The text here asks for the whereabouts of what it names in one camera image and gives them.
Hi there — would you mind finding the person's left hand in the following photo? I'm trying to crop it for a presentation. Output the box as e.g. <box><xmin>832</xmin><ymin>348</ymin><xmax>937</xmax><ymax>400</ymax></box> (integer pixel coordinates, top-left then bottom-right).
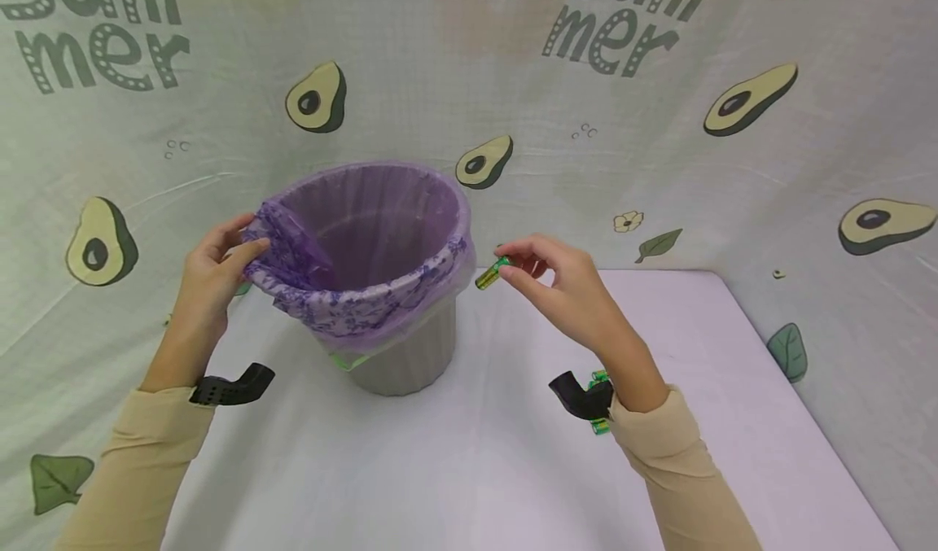
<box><xmin>162</xmin><ymin>213</ymin><xmax>271</xmax><ymax>355</ymax></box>

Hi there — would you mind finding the person's right hand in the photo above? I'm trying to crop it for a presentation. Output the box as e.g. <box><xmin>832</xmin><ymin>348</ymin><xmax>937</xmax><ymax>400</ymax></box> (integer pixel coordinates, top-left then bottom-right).
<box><xmin>494</xmin><ymin>235</ymin><xmax>647</xmax><ymax>358</ymax></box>

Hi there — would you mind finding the purple plastic bin bag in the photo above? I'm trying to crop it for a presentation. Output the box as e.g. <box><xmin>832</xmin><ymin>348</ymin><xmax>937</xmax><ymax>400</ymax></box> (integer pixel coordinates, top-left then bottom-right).
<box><xmin>240</xmin><ymin>160</ymin><xmax>477</xmax><ymax>370</ymax></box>

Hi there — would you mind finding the person's left forearm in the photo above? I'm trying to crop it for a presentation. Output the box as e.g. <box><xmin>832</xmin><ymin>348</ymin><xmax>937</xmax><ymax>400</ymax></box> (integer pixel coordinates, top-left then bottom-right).
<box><xmin>51</xmin><ymin>343</ymin><xmax>222</xmax><ymax>551</ymax></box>

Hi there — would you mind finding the person's right forearm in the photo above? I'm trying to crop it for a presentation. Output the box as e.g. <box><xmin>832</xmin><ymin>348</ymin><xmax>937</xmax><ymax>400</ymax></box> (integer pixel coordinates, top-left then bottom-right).
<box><xmin>605</xmin><ymin>333</ymin><xmax>765</xmax><ymax>551</ymax></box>

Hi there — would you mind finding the grey plastic waste bin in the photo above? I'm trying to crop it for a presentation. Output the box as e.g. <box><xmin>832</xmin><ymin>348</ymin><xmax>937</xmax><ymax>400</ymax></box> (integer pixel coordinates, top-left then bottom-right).
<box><xmin>343</xmin><ymin>289</ymin><xmax>460</xmax><ymax>398</ymax></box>

